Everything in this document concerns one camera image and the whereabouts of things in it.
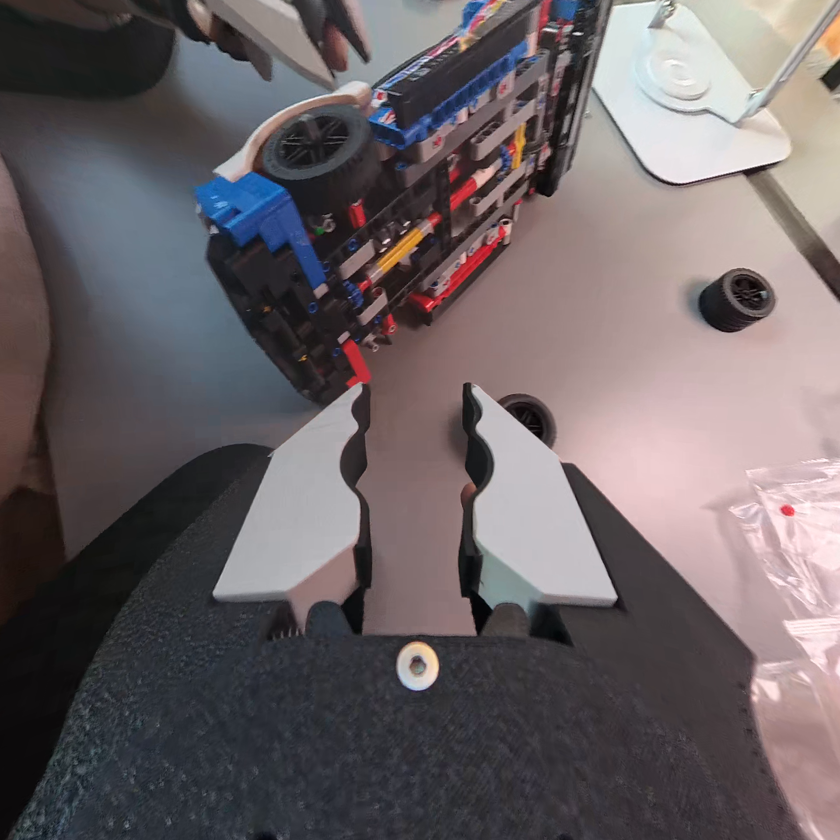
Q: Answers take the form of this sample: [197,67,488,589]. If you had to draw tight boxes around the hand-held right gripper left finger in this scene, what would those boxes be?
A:
[212,382,374,605]

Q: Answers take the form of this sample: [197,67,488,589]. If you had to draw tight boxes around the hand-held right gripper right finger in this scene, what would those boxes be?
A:
[458,382,620,610]

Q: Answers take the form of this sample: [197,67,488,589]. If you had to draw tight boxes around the person's beige trousers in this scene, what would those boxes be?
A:
[0,154,67,631]

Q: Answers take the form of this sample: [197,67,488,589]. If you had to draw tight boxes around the brick-built toy race car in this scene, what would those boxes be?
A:
[192,0,616,406]

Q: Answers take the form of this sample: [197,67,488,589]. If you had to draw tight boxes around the black toy car wheel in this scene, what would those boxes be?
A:
[697,268,778,333]
[261,104,383,214]
[495,392,559,454]

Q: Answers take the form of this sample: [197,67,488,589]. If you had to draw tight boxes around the grey desk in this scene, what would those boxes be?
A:
[0,0,840,664]

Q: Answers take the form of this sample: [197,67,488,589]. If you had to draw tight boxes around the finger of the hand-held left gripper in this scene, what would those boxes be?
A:
[292,0,373,65]
[197,0,339,91]

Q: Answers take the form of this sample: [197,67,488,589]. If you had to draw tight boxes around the clear plastic bag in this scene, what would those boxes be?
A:
[725,458,840,840]

